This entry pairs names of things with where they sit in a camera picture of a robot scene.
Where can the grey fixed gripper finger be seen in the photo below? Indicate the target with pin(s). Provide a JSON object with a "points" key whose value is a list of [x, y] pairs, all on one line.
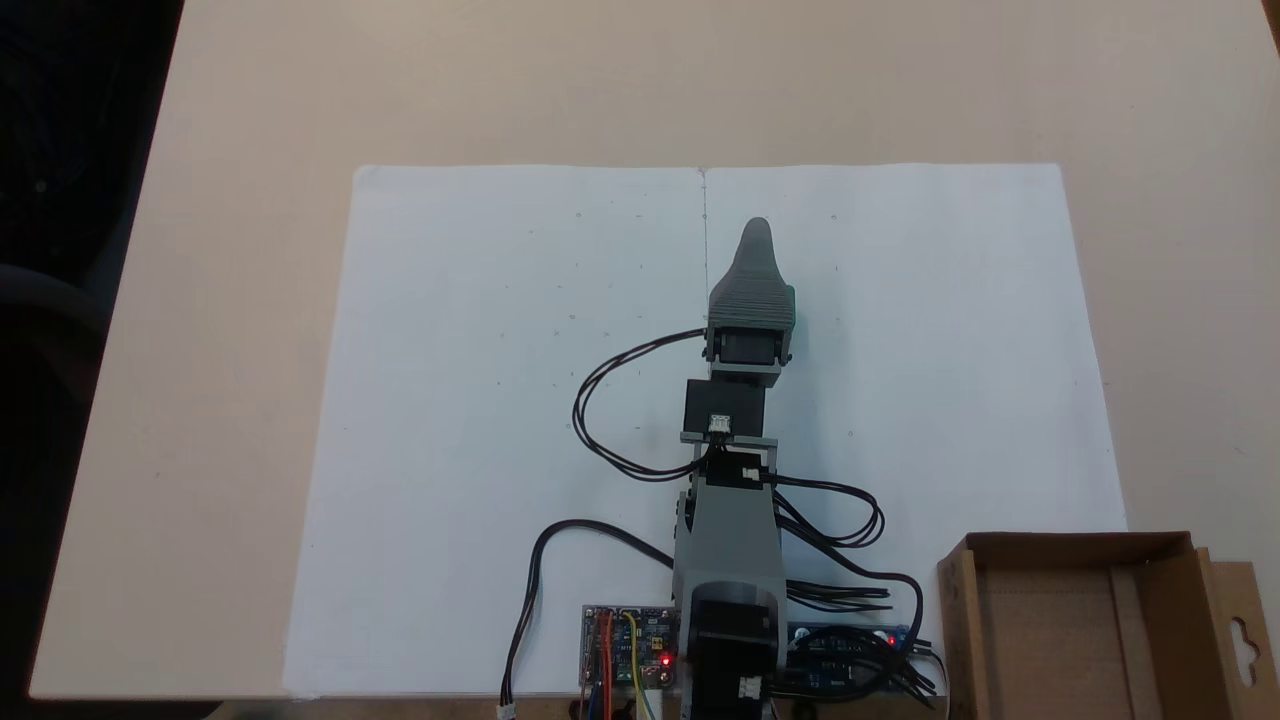
{"points": [[752, 290]]}

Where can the white paper sheet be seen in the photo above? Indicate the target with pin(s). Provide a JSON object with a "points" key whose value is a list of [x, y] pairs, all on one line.
{"points": [[950, 380], [480, 400]]}

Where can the blue circuit board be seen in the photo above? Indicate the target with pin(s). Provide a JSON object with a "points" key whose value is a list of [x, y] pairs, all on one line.
{"points": [[840, 650]]}

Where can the brown cardboard box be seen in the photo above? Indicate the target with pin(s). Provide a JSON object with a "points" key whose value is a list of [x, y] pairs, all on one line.
{"points": [[1060, 640]]}

